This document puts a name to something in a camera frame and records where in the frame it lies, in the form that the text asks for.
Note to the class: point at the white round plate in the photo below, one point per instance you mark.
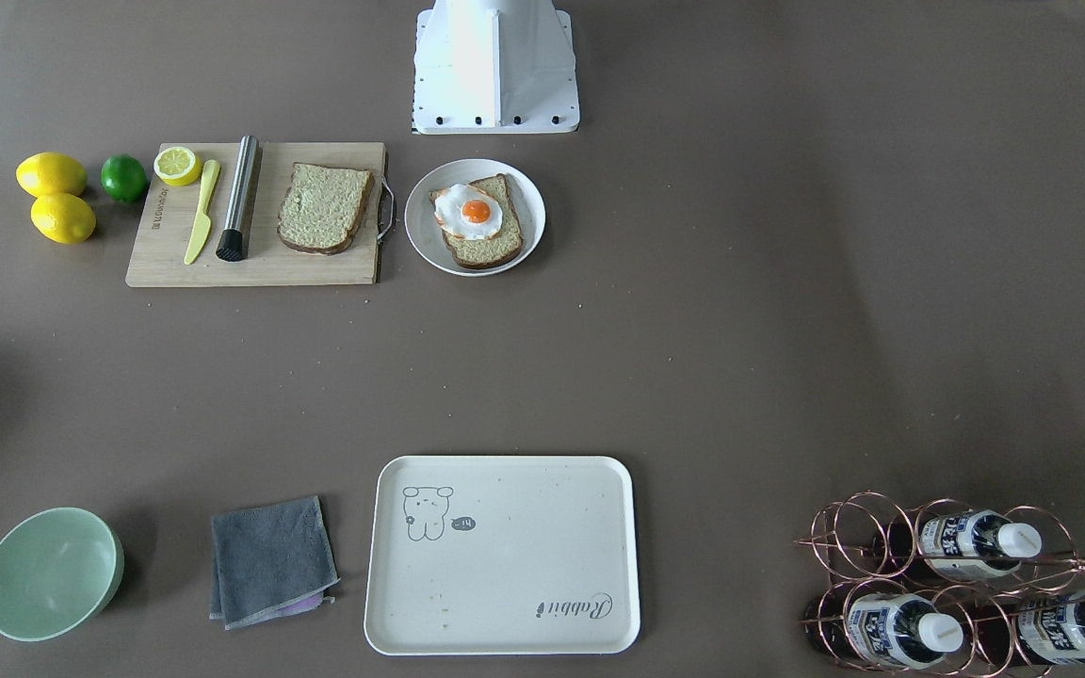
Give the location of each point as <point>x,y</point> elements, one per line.
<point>426,235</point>

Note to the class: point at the upper yellow lemon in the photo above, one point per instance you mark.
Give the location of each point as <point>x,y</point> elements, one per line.
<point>47,173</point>

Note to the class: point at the wooden cutting board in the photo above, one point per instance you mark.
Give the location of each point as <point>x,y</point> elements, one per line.
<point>167,219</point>

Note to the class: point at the lower yellow lemon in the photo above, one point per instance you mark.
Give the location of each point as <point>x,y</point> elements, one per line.
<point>63,218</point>

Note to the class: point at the copper wire bottle rack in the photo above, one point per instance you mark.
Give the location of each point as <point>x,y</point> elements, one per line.
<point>946,589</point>

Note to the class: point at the green bowl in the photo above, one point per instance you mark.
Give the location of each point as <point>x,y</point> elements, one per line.
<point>58,569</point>

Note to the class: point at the bread slice on plate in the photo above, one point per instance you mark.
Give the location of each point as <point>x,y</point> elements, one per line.
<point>495,251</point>

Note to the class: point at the cream rabbit tray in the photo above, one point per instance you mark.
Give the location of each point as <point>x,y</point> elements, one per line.
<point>503,555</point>

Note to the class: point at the yellow plastic knife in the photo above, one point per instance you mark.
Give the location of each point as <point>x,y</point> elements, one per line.
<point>202,222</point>

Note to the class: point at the upper bottle in rack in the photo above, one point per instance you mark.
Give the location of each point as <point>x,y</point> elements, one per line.
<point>960,547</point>

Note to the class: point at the half cut lemon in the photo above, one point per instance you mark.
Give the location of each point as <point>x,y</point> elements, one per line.
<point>178,166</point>

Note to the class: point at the green lime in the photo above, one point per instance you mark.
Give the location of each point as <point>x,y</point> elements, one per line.
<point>124,179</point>

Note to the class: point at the bread slice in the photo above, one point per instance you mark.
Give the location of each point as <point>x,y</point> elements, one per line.
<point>495,251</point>
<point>323,208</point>

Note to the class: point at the grey folded cloth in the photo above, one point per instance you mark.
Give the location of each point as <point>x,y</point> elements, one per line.
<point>270,562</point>

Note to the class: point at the fried egg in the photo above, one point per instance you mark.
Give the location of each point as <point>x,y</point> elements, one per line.
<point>468,213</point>

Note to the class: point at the yellow lemon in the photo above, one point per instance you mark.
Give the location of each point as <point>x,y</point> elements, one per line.
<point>63,218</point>
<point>47,173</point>

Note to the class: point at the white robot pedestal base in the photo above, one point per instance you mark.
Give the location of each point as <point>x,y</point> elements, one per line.
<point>494,68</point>

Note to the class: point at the lower bottle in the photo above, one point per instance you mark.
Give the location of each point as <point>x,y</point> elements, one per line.
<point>881,631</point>
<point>1039,633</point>

